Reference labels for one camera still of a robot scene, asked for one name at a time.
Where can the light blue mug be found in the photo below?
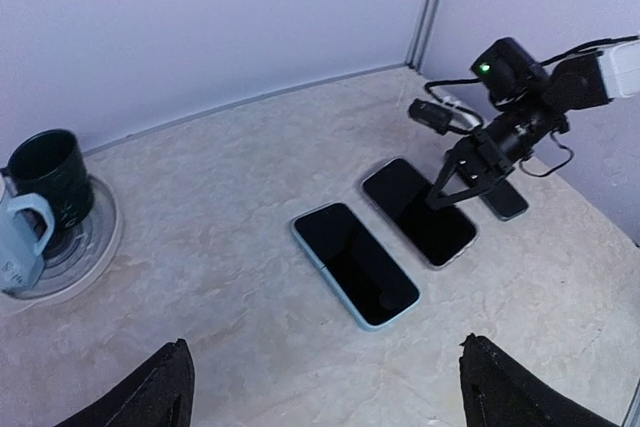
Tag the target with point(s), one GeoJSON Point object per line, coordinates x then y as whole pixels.
{"type": "Point", "coordinates": [22, 261]}

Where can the black phone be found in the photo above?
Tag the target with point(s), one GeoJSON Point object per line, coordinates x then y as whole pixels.
{"type": "Point", "coordinates": [505, 202]}
{"type": "Point", "coordinates": [355, 264]}

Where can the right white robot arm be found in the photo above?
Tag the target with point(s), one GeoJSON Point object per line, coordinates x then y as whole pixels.
{"type": "Point", "coordinates": [533, 99]}

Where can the right aluminium frame post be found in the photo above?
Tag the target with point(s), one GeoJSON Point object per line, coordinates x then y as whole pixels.
{"type": "Point", "coordinates": [416, 53]}

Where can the grey patterned saucer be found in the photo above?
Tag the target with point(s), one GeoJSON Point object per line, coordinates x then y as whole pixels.
{"type": "Point", "coordinates": [75, 258]}

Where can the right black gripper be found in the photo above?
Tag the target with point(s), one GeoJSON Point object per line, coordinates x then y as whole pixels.
{"type": "Point", "coordinates": [479, 161]}

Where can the light blue phone case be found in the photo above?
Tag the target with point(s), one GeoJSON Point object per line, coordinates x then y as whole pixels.
{"type": "Point", "coordinates": [320, 267]}

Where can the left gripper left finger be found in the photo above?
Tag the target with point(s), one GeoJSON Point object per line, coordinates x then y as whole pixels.
{"type": "Point", "coordinates": [159, 392]}

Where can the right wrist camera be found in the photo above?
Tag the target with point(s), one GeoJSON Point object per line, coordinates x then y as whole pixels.
{"type": "Point", "coordinates": [445, 116]}

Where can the black mug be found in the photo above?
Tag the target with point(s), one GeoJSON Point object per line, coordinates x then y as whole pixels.
{"type": "Point", "coordinates": [51, 165]}

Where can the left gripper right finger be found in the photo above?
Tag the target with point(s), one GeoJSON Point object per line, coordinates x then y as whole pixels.
{"type": "Point", "coordinates": [498, 391]}

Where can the clear phone case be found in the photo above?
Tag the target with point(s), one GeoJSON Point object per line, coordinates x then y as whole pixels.
{"type": "Point", "coordinates": [435, 264]}

